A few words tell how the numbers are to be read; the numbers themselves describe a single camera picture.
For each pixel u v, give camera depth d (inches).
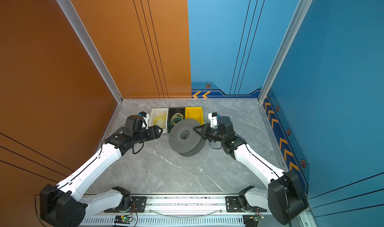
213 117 29.1
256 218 27.4
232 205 28.5
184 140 31.0
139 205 28.7
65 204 14.8
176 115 41.0
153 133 27.8
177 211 28.6
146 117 29.0
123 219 27.8
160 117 41.7
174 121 41.3
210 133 27.3
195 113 42.8
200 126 29.8
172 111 44.3
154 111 41.3
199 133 28.6
